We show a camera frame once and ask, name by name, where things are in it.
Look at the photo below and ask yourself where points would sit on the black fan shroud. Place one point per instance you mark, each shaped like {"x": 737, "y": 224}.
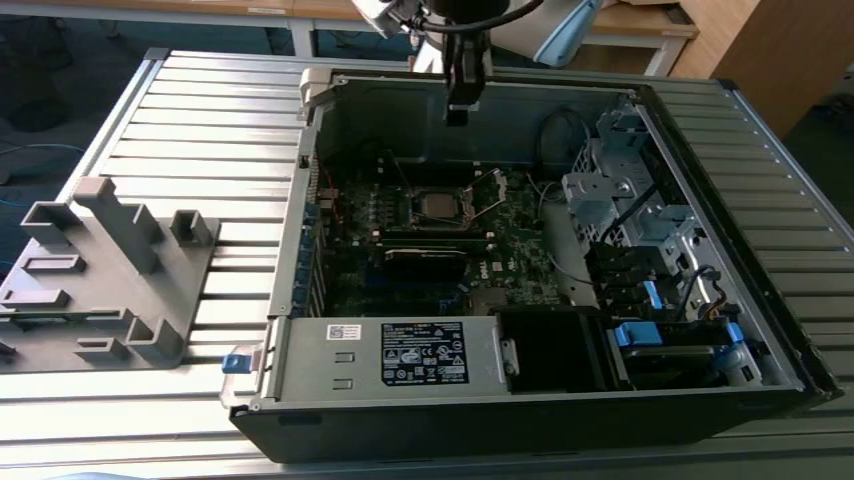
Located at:
{"x": 554, "y": 350}

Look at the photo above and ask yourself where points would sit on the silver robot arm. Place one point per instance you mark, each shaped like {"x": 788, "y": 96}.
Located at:
{"x": 527, "y": 30}

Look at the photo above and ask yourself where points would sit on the ribbed chipset heatsink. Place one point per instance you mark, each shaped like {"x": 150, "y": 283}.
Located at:
{"x": 487, "y": 300}

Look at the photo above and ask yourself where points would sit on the green motherboard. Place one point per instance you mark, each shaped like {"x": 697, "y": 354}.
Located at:
{"x": 521, "y": 250}

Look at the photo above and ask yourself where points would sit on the black PC case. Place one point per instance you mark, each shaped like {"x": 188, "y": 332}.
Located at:
{"x": 534, "y": 430}

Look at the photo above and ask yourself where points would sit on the perforated metal drive cage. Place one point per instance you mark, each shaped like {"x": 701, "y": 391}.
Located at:
{"x": 667, "y": 220}

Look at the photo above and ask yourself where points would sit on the silver green CPU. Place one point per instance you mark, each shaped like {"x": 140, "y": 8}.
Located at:
{"x": 439, "y": 203}

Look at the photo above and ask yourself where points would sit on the wooden cabinet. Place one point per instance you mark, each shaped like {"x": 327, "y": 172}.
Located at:
{"x": 788, "y": 50}

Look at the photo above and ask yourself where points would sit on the silver power supply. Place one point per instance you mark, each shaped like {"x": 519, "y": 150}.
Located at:
{"x": 307, "y": 360}

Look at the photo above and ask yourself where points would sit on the blue plastic latch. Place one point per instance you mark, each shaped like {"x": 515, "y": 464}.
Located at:
{"x": 236, "y": 363}

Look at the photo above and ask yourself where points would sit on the silver metal bracket box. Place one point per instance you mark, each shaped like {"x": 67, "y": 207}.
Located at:
{"x": 594, "y": 192}

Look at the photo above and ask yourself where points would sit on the black graphics card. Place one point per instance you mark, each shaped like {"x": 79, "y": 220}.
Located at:
{"x": 427, "y": 265}

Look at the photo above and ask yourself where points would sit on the blue disk carrier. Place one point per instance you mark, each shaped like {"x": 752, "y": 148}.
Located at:
{"x": 637, "y": 334}

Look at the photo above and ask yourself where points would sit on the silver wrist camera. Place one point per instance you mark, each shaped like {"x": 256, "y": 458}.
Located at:
{"x": 381, "y": 17}

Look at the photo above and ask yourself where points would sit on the CPU socket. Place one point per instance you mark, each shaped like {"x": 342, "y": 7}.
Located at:
{"x": 415, "y": 205}

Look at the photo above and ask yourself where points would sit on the grey parts rack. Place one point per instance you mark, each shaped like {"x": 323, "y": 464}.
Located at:
{"x": 114, "y": 280}

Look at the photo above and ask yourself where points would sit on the wooden desk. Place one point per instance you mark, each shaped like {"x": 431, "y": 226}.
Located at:
{"x": 654, "y": 25}
{"x": 134, "y": 5}

